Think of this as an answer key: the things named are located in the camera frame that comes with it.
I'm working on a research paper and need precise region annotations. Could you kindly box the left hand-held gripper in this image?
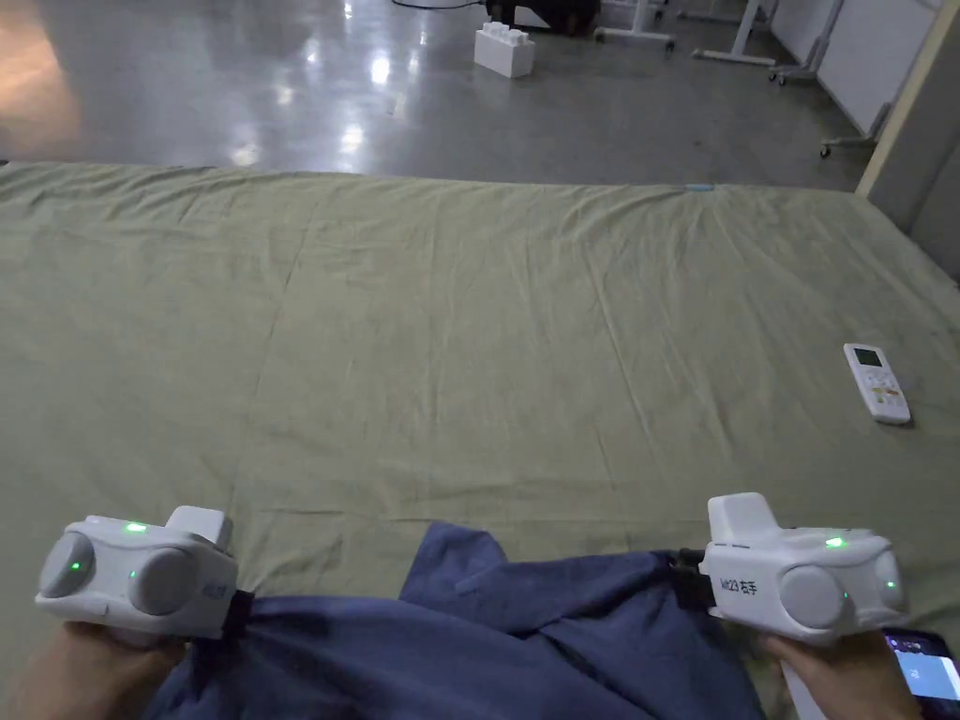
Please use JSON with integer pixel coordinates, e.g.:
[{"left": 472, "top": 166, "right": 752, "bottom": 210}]
[{"left": 34, "top": 505, "right": 255, "bottom": 651}]

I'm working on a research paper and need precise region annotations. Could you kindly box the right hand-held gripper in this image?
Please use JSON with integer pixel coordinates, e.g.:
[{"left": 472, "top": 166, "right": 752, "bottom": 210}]
[{"left": 669, "top": 492, "right": 908, "bottom": 648}]

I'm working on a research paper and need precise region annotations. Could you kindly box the dark blue shirt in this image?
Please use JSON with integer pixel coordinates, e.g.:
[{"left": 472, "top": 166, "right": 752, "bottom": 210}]
[{"left": 144, "top": 522, "right": 768, "bottom": 720}]

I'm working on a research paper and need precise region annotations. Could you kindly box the person's left hand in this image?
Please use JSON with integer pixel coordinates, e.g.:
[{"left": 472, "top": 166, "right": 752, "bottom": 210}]
[{"left": 10, "top": 619, "right": 188, "bottom": 720}]

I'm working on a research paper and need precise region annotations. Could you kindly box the person's right hand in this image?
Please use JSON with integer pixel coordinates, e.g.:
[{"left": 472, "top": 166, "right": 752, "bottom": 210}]
[{"left": 758, "top": 626, "right": 925, "bottom": 720}]

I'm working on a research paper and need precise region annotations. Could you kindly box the black smartphone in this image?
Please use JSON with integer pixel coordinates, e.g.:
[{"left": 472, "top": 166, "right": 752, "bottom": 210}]
[{"left": 880, "top": 629, "right": 960, "bottom": 720}]

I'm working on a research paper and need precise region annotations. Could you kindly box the white remote control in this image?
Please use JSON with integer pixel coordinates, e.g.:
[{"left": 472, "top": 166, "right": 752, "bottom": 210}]
[{"left": 843, "top": 341, "right": 913, "bottom": 427}]

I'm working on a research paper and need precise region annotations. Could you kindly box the bed with pale green sheet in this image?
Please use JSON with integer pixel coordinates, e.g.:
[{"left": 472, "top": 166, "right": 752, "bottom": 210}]
[{"left": 0, "top": 160, "right": 960, "bottom": 720}]

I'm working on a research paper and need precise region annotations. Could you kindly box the white rolling whiteboard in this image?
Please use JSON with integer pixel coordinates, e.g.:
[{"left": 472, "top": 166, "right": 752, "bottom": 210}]
[{"left": 768, "top": 0, "right": 950, "bottom": 158}]

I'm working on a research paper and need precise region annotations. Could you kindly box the white block-shaped box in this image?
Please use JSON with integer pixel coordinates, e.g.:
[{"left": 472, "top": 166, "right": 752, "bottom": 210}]
[{"left": 472, "top": 22, "right": 537, "bottom": 80}]

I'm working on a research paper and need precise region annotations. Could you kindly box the white rolling table frame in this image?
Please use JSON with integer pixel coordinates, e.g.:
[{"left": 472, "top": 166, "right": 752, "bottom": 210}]
[
  {"left": 592, "top": 0, "right": 676, "bottom": 53},
  {"left": 690, "top": 0, "right": 777, "bottom": 68}
]

